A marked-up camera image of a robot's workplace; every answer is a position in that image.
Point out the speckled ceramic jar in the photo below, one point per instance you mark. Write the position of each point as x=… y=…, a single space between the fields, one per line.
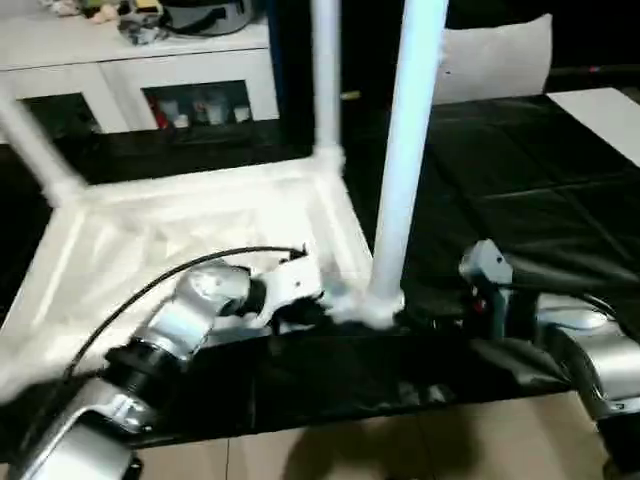
x=57 y=6

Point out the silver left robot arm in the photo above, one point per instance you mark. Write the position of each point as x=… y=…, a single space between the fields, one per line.
x=200 y=295

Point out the black clutter pile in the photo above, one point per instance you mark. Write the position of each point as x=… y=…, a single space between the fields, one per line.
x=140 y=27

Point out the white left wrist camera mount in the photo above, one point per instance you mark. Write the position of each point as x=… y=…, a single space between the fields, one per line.
x=295 y=280

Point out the white glass-door cabinet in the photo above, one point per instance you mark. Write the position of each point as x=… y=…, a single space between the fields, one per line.
x=60 y=70

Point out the beige small figurine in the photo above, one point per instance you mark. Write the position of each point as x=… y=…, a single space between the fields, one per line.
x=105 y=15

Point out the white plastic table top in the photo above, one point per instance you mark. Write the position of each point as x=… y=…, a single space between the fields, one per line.
x=175 y=210

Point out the black speaker box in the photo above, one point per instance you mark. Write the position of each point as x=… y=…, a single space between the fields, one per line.
x=297 y=75

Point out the grey cushion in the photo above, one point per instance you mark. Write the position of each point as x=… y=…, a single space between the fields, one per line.
x=500 y=60

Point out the white plastic table leg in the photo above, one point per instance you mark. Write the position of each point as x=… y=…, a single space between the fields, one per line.
x=40 y=150
x=327 y=75
x=410 y=125

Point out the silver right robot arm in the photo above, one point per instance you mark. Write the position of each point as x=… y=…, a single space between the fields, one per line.
x=600 y=350

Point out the white flat board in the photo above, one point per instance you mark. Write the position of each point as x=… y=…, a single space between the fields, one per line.
x=600 y=120

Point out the yellow black small box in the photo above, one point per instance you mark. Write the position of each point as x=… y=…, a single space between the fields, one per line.
x=147 y=4

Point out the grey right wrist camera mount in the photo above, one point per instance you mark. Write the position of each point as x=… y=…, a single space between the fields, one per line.
x=487 y=265

